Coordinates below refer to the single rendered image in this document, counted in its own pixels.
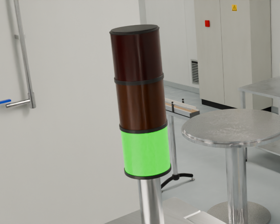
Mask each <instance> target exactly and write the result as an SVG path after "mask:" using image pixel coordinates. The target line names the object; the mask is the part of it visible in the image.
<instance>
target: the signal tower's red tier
mask: <svg viewBox="0 0 280 224"><path fill-rule="evenodd" d="M110 38H111V47H112V58H113V67H114V75H115V79H116V80H118V81H126V82H134V81H144V80H151V79H155V78H157V77H160V76H161V75H163V69H162V59H161V47H160V32H159V29H158V30H156V31H153V32H148V33H143V34H135V35H112V34H110Z"/></svg>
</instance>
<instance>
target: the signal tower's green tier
mask: <svg viewBox="0 0 280 224"><path fill-rule="evenodd" d="M121 139H122V147H123V155H124V167H125V171H126V172H127V173H129V174H131V175H135V176H153V175H157V174H160V173H163V172H165V171H167V170H168V169H169V168H170V155H169V145H168V129H167V127H165V128H164V129H162V130H159V131H157V132H151V133H145V134H130V133H125V132H122V131H121Z"/></svg>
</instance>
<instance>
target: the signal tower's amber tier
mask: <svg viewBox="0 0 280 224"><path fill-rule="evenodd" d="M116 94H117V103H118V111H119V119H120V126H121V127H122V128H125V129H128V130H147V129H152V128H157V127H159V126H162V125H163V124H165V123H166V122H167V118H166V107H165V96H164V80H163V79H162V80H160V81H157V82H155V83H150V84H143V85H119V84H116Z"/></svg>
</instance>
